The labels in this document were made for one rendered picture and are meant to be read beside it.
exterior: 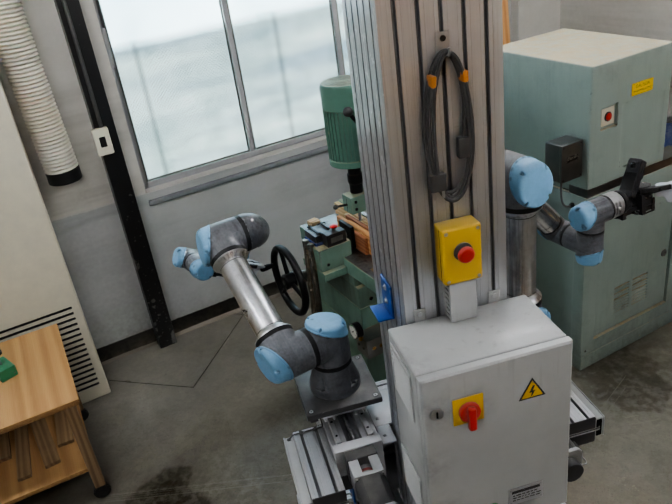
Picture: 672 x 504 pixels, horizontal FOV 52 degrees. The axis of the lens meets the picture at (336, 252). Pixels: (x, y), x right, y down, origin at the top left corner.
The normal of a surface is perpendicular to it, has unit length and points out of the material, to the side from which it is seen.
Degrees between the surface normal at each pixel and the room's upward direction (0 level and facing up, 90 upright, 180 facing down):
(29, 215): 90
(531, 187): 82
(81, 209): 90
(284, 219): 90
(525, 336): 0
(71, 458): 0
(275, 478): 0
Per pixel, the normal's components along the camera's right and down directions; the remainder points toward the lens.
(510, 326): -0.13, -0.88
